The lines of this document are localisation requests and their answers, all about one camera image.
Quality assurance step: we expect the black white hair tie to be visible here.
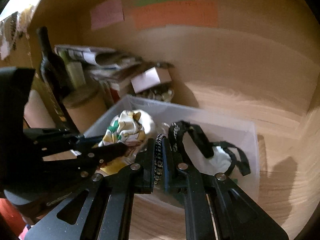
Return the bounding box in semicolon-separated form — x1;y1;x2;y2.
153;133;167;185

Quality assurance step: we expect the white cloth pouch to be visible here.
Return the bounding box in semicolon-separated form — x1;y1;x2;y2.
182;132;233;177

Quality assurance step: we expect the floral fabric scrunchie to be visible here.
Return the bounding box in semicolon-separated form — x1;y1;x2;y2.
98;109;156;157

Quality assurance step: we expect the brown cardboard tube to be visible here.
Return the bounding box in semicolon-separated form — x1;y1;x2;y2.
62;86;107;133

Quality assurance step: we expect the clear plastic storage box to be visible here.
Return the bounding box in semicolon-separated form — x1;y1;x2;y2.
82;94;261;205

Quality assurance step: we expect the red left sleeve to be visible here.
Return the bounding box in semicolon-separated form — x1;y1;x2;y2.
0;198;26;237

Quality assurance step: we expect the stack of magazines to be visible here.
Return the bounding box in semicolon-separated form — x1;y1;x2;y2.
54;44;148;89

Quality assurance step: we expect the dark wine bottle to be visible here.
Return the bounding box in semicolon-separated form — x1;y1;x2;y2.
37;27;79;133

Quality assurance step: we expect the small white cardboard box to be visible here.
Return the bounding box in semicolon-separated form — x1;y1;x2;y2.
131;67;172;93

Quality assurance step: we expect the pink sticky note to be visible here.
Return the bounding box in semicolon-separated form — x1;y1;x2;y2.
90;0;124;30

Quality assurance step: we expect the orange sticky note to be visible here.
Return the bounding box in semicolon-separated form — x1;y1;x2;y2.
131;0;218;29

